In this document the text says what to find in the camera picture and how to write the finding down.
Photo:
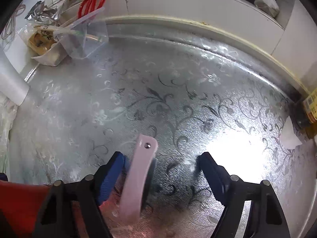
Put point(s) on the white paper scrap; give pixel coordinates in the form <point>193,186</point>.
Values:
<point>287,137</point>

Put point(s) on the clear plastic container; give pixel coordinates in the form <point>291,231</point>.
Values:
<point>82,39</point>

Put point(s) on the white vertical pipe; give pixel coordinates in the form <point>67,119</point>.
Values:
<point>12,86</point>

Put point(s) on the clear plastic bag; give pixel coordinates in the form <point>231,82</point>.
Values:
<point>8,114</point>

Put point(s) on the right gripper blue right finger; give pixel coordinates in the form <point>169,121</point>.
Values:
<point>266,217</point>

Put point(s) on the white plastic tray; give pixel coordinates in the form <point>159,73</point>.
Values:
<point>53,56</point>

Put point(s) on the crumpled silver foil bag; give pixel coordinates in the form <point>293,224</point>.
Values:
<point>40,13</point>

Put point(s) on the wooden chopstick in container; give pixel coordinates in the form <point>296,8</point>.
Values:
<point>76,20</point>

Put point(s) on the soy sauce bottle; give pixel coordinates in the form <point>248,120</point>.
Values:
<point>305,113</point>

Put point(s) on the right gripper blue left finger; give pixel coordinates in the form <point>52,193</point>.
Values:
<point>56,217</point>

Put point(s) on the red handled scissors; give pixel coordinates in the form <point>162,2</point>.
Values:
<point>88,6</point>

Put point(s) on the yellow seasoning packet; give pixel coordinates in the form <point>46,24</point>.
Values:
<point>41,40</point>

